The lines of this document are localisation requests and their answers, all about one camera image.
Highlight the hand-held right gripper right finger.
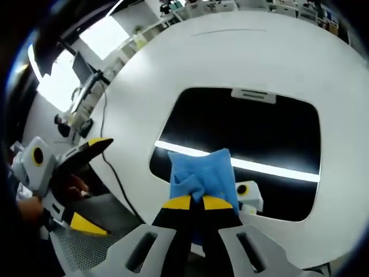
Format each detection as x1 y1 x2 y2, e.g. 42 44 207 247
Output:
201 195 306 277

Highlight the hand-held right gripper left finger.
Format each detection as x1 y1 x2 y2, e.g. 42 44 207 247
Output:
105 194 194 277

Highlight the blue cleaning cloth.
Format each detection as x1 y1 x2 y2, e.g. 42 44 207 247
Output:
167 148 240 217

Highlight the person's left hand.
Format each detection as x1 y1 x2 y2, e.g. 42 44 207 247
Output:
51 173 91 203

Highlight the grey mesh chair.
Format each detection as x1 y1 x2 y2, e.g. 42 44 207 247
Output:
48 192 146 274

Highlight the black computer mouse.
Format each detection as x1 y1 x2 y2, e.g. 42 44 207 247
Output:
78 117 95 139

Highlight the dark computer monitor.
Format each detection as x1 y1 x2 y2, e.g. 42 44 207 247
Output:
71 51 96 85

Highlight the thin grey cable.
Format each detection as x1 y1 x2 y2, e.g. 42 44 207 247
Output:
100 85 145 224

